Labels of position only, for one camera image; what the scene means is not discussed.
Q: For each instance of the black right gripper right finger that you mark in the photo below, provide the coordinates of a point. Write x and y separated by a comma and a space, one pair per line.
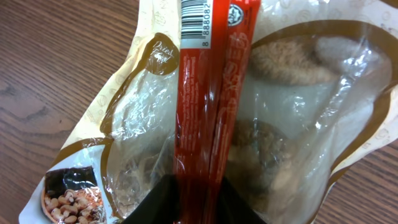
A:
232, 209

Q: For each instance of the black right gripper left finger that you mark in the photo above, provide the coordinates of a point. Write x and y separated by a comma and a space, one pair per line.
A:
160, 206

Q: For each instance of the beige dried food bag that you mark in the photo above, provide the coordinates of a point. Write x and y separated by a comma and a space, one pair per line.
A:
319, 93

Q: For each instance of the red stick snack packet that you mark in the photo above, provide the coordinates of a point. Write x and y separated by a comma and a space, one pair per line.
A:
216, 38

